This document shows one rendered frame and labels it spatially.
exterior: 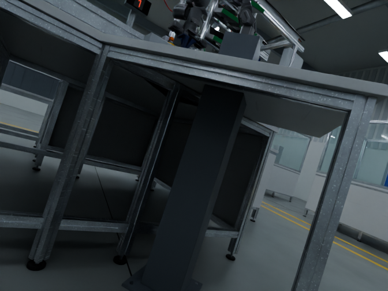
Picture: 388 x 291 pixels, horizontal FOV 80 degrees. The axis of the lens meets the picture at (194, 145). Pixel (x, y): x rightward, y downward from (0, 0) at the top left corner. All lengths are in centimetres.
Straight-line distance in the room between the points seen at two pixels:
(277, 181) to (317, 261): 629
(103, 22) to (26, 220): 76
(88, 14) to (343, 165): 96
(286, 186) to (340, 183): 660
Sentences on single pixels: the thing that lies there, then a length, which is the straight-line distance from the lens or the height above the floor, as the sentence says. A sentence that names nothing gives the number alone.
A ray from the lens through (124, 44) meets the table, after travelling 88.
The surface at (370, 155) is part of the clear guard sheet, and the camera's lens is 488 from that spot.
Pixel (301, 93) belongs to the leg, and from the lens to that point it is 70.
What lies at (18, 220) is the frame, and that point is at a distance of 100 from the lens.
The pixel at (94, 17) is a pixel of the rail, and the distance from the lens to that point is 105.
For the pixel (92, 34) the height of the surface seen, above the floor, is 83.
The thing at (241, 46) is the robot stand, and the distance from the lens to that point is 100.
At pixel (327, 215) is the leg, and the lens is 69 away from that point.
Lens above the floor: 57
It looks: 1 degrees up
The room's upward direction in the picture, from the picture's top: 18 degrees clockwise
